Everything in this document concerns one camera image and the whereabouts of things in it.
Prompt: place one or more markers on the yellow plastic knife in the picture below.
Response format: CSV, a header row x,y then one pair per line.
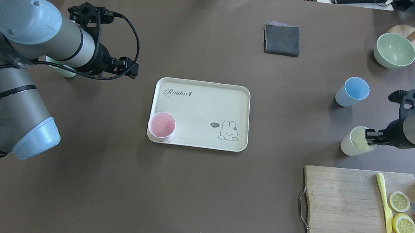
x,y
388,214

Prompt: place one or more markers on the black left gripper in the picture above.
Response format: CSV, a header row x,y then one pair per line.
x,y
102,60

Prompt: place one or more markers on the grey folded cloth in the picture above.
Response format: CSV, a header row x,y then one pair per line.
x,y
281,39

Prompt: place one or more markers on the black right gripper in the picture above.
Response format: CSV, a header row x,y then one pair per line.
x,y
393,135

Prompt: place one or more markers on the lemon slice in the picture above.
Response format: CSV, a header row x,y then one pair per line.
x,y
403,223
399,201

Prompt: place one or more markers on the pale yellow cup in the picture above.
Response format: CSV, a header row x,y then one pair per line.
x,y
355,142

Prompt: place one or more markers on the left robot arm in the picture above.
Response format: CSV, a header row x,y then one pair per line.
x,y
33,28

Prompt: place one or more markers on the pink cup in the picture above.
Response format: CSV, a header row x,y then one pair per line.
x,y
162,126

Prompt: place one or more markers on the blue cup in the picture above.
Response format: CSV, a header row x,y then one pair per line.
x,y
352,91

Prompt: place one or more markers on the lemon slice lower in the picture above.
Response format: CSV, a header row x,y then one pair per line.
x,y
403,223

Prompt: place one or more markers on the cream rabbit tray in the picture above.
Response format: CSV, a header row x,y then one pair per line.
x,y
207,115

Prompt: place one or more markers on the lemon slice upper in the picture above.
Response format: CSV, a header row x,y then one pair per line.
x,y
399,201

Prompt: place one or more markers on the bamboo cutting board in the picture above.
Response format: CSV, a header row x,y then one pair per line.
x,y
343,200

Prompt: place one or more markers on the pale green bowl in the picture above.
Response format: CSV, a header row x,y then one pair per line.
x,y
393,51

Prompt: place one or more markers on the green cup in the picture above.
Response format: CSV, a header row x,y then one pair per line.
x,y
65,73

